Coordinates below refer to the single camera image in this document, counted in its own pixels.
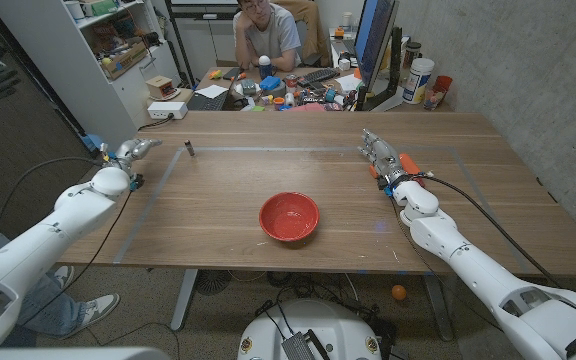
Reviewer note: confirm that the white shelf unit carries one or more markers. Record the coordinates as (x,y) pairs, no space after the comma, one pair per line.
(78,85)

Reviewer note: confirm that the standing person in jeans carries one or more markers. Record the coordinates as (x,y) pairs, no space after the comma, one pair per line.
(53,310)

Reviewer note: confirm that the blue box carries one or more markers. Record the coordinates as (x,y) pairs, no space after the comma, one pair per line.
(270,82)

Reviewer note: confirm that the floor fan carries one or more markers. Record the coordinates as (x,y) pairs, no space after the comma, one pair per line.
(213,281)

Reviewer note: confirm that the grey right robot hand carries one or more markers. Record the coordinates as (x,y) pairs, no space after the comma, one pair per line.
(383,155)

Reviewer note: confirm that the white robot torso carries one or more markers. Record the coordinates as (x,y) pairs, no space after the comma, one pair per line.
(313,320)

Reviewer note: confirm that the seated person in grey t-shirt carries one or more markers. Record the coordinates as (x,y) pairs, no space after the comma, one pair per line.
(270,35)

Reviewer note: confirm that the small wooden box device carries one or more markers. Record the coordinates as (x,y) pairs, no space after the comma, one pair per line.
(160,87)

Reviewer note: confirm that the black laptop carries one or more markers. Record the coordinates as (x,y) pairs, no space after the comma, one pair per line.
(208,102)

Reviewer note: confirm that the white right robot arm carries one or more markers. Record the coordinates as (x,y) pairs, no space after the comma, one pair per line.
(473,270)

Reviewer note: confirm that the white tub with label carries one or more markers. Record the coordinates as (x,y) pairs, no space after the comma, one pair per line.
(417,82)

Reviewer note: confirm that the cardboard box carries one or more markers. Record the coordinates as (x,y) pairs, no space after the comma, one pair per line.
(125,60)

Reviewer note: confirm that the black keyboard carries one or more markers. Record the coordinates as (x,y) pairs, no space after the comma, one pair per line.
(318,76)

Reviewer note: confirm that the red bowl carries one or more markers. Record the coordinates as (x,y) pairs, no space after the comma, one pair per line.
(289,217)

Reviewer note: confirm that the orange ball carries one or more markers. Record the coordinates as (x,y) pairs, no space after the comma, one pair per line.
(399,292)

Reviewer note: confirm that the blue bottle with white cap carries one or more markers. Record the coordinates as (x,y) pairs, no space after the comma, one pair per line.
(265,67)

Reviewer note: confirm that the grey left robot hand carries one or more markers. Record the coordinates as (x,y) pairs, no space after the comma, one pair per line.
(135,148)

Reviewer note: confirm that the white table leg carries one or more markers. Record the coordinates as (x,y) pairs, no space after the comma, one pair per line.
(184,300)
(439,307)

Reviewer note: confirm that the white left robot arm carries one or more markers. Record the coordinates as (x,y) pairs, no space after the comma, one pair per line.
(43,240)

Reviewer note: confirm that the computer monitor on black stand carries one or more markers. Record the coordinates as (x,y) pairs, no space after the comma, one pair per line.
(373,35)

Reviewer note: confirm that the tan jacket on chair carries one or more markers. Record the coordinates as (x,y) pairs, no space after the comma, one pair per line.
(313,30)

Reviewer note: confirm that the red drink can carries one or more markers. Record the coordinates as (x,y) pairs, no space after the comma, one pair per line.
(291,82)

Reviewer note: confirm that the orange and red plastic toy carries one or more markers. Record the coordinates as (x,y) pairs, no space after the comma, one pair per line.
(409,162)

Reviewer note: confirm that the silver lipstick tube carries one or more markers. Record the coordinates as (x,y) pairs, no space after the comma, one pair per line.
(190,148)

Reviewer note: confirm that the white paper sheet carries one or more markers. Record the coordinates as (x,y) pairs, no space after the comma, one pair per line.
(211,91)

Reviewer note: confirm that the dark jar with lid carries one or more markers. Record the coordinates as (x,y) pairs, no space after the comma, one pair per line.
(412,52)

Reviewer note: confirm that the white power box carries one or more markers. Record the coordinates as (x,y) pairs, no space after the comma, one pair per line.
(167,110)

